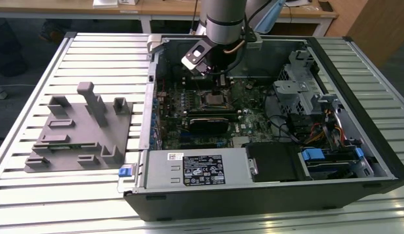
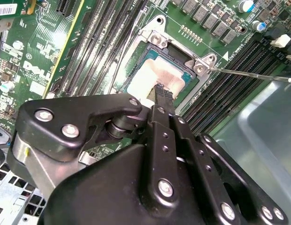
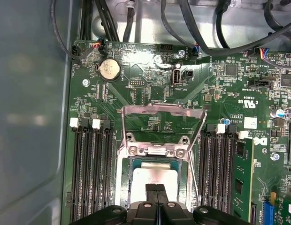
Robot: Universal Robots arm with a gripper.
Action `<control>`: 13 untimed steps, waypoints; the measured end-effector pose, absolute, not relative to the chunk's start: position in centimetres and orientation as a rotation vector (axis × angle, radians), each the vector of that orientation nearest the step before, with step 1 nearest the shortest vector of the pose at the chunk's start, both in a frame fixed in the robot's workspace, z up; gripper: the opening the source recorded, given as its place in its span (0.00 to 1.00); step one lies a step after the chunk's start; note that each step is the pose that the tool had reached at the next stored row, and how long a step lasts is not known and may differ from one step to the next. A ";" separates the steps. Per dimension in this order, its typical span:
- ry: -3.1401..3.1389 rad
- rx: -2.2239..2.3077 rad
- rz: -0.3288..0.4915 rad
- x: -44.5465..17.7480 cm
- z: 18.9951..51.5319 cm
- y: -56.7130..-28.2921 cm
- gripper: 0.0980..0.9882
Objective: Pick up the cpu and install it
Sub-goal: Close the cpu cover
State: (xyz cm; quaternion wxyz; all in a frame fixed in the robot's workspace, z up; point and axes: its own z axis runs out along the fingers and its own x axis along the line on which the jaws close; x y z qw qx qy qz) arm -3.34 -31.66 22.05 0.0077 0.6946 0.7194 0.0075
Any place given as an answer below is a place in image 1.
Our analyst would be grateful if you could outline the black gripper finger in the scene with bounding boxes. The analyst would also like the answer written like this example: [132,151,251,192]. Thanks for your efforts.
[214,72,230,97]

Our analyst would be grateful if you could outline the metal socket cover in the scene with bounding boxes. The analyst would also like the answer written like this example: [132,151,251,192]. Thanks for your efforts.
[227,80,247,101]

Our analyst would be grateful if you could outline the silver CPU chip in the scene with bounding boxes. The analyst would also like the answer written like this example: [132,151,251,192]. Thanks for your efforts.
[203,94,226,106]

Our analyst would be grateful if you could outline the black RAM slot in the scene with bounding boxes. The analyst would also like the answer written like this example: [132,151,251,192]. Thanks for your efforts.
[183,82,233,86]
[183,85,233,90]
[183,78,233,83]
[183,76,233,80]

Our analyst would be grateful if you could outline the installed RAM stick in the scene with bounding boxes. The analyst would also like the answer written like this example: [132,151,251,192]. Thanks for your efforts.
[187,109,239,119]

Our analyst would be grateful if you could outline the black graphics card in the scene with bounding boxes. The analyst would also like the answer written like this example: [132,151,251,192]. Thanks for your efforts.
[187,117,229,134]

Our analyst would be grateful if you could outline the green motherboard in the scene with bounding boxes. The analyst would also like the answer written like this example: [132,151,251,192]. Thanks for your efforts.
[152,78,278,151]

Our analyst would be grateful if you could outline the silver chipset heatsink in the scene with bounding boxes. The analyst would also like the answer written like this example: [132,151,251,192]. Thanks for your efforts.
[233,136,250,147]

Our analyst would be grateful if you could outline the metal drive cage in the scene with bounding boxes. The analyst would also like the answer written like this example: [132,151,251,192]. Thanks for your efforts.
[271,48,322,117]

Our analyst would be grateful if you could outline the black plastic shroud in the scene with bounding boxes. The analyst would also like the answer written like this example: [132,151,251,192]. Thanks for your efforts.
[246,142,311,183]

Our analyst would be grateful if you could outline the silver power supply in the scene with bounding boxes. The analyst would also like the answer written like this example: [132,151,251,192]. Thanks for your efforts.
[144,148,254,190]

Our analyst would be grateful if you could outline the small black device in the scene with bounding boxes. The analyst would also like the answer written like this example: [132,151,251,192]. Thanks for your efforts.
[318,0,334,12]

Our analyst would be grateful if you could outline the blue disk carrier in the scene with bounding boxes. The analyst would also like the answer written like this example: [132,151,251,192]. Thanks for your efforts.
[299,147,354,169]

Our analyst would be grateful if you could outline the grey parts rack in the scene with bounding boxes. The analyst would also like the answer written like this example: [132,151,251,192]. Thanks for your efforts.
[23,81,135,174]

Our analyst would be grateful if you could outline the black PC case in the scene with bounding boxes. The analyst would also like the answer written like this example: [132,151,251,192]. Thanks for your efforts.
[123,34,404,222]

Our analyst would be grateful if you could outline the wooden cabinet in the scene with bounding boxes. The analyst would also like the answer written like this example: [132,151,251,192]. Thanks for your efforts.
[325,0,404,68]

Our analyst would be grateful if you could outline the green RAM stick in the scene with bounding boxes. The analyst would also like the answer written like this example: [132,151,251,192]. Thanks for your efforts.
[47,143,100,150]

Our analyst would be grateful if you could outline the wooden desk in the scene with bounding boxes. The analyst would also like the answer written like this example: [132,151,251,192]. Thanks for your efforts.
[0,0,339,37]

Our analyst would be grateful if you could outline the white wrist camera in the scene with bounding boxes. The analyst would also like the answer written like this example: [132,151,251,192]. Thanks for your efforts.
[180,40,214,75]

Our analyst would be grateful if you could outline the orange yellow wire bundle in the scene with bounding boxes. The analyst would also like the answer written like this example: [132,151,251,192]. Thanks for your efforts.
[303,109,349,147]

